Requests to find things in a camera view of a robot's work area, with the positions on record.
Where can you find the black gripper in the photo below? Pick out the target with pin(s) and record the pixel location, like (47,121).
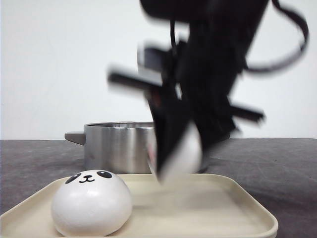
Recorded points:
(171,113)

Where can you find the panda bun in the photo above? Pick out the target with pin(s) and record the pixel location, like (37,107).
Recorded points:
(91,203)
(185,158)

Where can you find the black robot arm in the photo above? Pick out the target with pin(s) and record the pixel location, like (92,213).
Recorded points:
(191,110)

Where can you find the beige rectangular tray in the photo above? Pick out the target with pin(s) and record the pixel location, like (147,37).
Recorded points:
(206,206)

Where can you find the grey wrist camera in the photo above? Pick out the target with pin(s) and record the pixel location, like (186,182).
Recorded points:
(153,58)

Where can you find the steel pot with grey handles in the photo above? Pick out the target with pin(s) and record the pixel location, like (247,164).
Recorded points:
(119,147)

